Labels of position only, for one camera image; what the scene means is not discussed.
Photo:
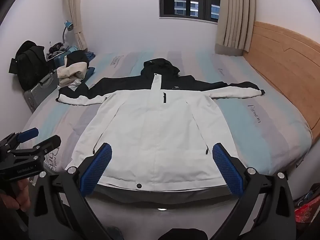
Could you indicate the light blue suitcase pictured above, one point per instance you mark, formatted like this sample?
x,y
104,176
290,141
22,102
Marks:
x,y
56,57

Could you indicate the black backpack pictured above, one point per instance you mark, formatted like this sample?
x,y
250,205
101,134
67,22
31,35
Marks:
x,y
30,65

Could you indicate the blue desk lamp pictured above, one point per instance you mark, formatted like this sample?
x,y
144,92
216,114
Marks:
x,y
68,25

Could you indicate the dark blue cloth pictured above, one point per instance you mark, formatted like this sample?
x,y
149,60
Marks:
x,y
89,73

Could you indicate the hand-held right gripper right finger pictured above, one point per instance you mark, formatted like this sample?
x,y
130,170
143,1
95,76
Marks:
x,y
226,170

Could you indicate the beige curtain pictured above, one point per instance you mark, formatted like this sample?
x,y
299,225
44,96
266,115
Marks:
x,y
75,10
233,17

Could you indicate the dark framed window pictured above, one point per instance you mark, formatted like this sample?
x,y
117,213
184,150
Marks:
x,y
190,0

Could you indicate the red patterned cloth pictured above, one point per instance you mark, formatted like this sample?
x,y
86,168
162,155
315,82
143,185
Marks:
x,y
303,210

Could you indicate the beige garment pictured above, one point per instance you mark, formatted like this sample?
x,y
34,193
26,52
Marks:
x,y
71,73

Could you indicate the white and black jacket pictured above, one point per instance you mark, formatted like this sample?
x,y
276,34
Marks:
x,y
155,130

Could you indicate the striped blue grey bedding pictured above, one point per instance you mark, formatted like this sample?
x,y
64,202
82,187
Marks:
x,y
252,135

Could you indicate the black garment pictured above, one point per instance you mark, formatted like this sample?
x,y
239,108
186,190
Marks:
x,y
77,57

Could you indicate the wooden headboard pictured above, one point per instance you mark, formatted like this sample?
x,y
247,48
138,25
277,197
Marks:
x,y
287,67

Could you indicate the person's left hand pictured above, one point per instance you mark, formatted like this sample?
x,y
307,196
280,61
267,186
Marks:
x,y
21,192

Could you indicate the grey hard suitcase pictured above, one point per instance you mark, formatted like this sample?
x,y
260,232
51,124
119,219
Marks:
x,y
40,90

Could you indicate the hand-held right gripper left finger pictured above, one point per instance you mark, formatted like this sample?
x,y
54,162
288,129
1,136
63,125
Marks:
x,y
96,170

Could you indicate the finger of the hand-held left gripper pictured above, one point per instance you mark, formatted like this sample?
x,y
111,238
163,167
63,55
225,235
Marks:
x,y
50,142
28,132

